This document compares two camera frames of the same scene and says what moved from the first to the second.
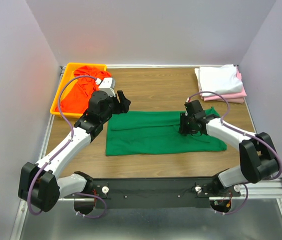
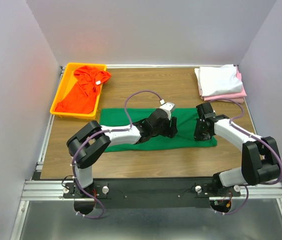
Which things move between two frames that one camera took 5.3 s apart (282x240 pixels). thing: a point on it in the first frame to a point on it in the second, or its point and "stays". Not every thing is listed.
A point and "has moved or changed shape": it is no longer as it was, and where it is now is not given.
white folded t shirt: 223,80 stays
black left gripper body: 112,108 to 164,130
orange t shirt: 77,96 stays
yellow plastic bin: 71,69 stays
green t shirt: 136,132 has moved or changed shape
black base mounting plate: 171,192 stays
